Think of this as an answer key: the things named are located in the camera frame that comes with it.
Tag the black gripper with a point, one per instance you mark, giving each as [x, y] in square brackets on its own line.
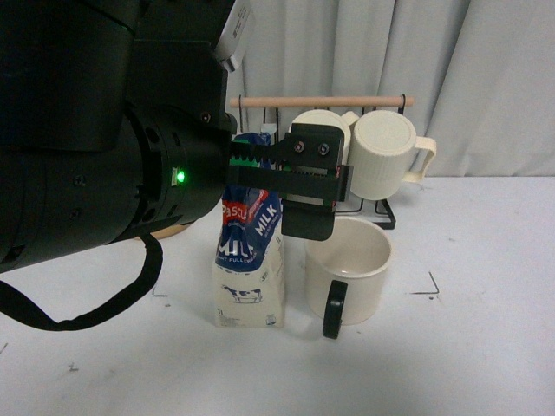
[305, 145]

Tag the cream cup black handle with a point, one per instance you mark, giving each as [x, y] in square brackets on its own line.
[345, 274]

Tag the blue white milk carton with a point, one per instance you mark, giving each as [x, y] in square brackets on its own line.
[248, 271]

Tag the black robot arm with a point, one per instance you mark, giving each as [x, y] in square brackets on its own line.
[113, 126]

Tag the cream ribbed mug left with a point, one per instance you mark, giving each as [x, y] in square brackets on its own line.
[325, 117]

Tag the cream ribbed mug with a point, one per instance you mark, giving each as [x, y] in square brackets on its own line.
[386, 151]
[325, 117]

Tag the cream ribbed mug right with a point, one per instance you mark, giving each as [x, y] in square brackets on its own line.
[386, 151]

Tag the wooden mug tree stand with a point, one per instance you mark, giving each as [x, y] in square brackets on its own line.
[161, 230]

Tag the black wire mug rack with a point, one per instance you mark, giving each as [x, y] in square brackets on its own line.
[382, 208]

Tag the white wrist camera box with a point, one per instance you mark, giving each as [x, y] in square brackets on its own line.
[235, 36]

